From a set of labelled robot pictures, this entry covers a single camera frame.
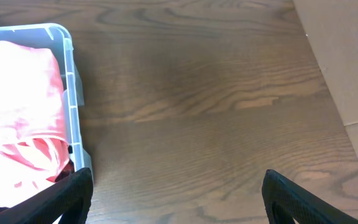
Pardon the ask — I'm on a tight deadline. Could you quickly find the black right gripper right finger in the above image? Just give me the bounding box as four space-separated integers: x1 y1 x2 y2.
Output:
262 169 358 224

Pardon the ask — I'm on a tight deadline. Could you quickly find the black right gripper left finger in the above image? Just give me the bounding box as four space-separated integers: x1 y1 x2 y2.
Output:
0 167 93 224

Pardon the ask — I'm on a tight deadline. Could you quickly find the salmon pink cloth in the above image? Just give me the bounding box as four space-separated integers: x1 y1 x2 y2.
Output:
0 41 70 207

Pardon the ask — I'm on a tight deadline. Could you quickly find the clear plastic storage container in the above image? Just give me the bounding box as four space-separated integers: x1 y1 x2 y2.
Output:
0 23 92 180

